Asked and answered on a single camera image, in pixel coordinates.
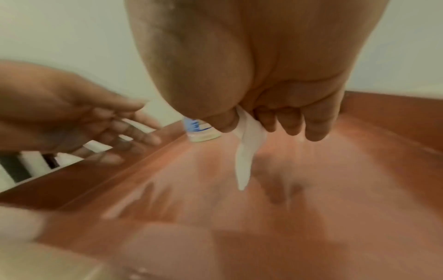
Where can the person's right hand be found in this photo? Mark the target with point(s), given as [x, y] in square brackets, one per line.
[249, 49]

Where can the person's left hand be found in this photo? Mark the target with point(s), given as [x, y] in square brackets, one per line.
[52, 109]

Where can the clear near-empty spray bottle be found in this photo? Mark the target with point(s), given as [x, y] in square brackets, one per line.
[200, 135]

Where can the white tissue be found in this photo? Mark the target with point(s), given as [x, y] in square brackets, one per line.
[247, 153]

